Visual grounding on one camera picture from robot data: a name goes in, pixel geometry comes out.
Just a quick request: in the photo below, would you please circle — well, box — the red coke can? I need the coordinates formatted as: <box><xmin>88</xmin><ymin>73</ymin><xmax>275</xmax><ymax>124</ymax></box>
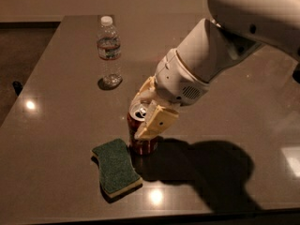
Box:
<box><xmin>127</xmin><ymin>101</ymin><xmax>158</xmax><ymax>156</ymax></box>

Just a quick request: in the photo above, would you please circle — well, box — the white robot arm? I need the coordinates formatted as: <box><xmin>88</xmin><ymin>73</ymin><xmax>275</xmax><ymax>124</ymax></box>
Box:
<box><xmin>129</xmin><ymin>0</ymin><xmax>300</xmax><ymax>141</ymax></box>

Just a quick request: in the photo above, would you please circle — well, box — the clear plastic water bottle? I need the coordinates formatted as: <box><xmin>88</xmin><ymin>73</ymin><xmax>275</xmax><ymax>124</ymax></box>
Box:
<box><xmin>97</xmin><ymin>16</ymin><xmax>123</xmax><ymax>90</ymax></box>

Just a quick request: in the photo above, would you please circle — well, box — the black chair wheel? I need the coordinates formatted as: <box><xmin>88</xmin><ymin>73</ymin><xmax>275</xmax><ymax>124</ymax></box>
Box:
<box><xmin>12</xmin><ymin>81</ymin><xmax>23</xmax><ymax>96</ymax></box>

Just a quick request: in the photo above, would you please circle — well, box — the green and yellow sponge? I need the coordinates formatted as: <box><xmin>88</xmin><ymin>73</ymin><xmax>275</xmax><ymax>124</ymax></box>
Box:
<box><xmin>92</xmin><ymin>139</ymin><xmax>143</xmax><ymax>200</ymax></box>

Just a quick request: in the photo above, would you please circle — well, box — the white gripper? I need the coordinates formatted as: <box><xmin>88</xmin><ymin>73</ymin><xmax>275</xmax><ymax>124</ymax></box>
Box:
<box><xmin>128</xmin><ymin>49</ymin><xmax>209</xmax><ymax>139</ymax></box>

